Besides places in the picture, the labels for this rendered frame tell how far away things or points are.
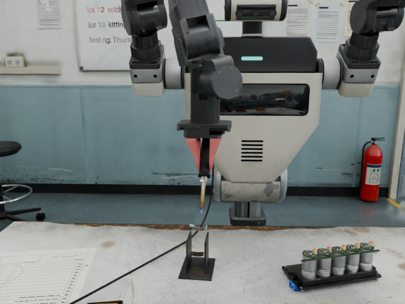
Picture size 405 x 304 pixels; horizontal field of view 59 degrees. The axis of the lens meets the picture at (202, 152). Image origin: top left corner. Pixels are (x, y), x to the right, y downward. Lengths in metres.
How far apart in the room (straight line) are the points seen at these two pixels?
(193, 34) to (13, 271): 0.55
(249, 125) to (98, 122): 2.48
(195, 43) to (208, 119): 0.14
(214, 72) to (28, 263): 0.51
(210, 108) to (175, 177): 2.66
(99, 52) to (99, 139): 0.75
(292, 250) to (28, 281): 0.51
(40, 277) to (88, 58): 2.72
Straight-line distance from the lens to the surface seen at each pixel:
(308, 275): 0.67
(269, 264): 0.74
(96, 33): 3.31
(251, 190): 1.04
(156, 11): 0.98
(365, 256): 0.71
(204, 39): 0.67
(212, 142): 0.68
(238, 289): 0.66
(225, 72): 0.61
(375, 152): 3.34
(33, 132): 3.60
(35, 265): 0.79
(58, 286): 0.71
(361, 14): 1.03
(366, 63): 1.09
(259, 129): 1.00
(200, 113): 0.68
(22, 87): 3.59
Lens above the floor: 1.11
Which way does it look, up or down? 13 degrees down
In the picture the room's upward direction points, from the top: straight up
